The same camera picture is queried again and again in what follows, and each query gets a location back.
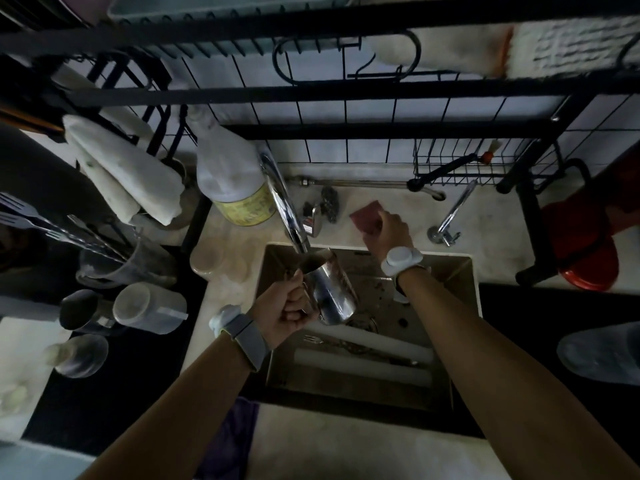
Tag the white plate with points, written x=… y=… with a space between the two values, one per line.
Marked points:
x=380 y=343

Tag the white plastic cup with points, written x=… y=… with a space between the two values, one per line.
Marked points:
x=150 y=307

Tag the dark steel scourer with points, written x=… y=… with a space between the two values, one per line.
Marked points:
x=330 y=202

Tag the person's right fingers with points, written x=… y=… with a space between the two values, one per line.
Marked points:
x=374 y=233

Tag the silver fork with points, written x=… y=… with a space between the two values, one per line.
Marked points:
x=30 y=208
x=30 y=223

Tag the purple clothing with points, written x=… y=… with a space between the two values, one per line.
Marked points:
x=230 y=439

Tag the small fork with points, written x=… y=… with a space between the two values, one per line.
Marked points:
x=320 y=339

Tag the steel kitchen sink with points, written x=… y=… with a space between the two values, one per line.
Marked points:
x=370 y=354

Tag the clear glass bowl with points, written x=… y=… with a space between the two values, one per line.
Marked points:
x=602 y=352

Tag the white textured cloth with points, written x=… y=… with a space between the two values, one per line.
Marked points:
x=575 y=44

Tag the white cloth with orange stripe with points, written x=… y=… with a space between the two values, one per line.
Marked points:
x=440 y=49

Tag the stainless steel mug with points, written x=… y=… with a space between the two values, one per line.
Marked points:
x=330 y=289

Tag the red scrubbing sponge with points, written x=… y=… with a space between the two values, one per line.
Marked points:
x=364 y=216

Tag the person's right hand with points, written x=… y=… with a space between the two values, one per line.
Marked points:
x=392 y=234

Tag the folded white cloth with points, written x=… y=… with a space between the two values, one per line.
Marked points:
x=125 y=169

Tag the person's right forearm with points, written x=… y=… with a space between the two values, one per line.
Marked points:
x=490 y=374

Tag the white wrist tracker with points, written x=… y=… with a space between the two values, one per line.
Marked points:
x=401 y=260

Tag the person's left forearm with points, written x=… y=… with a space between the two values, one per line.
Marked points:
x=185 y=419

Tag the chrome sink faucet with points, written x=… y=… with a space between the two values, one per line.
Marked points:
x=285 y=202

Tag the grey band wrist tracker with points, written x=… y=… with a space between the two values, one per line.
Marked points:
x=245 y=337

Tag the clear utensil holder cup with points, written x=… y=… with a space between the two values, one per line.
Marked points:
x=130 y=267

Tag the black over-sink dish rack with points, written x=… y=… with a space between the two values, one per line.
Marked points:
x=350 y=89

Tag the small chrome tap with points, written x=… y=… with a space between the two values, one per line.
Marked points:
x=450 y=214

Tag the person's left hand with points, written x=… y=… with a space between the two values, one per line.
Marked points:
x=277 y=312

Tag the white dish soap bottle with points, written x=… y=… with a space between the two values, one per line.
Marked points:
x=230 y=169

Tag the person's left thumb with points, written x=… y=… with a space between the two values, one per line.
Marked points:
x=296 y=283

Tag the clear drinking glass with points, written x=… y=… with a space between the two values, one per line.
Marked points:
x=80 y=354

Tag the metal water pipe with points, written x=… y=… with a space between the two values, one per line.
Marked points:
x=370 y=183

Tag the dark mug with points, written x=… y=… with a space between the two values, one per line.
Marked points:
x=82 y=310

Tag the red cooking pot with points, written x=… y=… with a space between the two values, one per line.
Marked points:
x=585 y=234

